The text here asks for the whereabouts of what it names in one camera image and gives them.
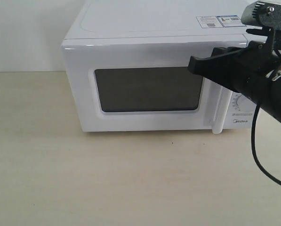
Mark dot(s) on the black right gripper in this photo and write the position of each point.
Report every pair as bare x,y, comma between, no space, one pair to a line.
258,69

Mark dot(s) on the white microwave door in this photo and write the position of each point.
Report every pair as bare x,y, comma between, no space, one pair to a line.
147,86

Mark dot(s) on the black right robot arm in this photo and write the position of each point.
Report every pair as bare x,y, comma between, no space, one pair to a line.
246,71

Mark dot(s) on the printed paper instruction sheet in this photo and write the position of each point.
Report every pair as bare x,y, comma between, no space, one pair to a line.
225,21

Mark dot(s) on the white microwave oven body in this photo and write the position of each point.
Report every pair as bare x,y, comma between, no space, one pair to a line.
160,21

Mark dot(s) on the white lower timer knob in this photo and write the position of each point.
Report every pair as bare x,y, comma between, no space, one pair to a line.
242,104

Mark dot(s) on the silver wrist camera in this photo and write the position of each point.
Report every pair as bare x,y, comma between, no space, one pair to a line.
266,15

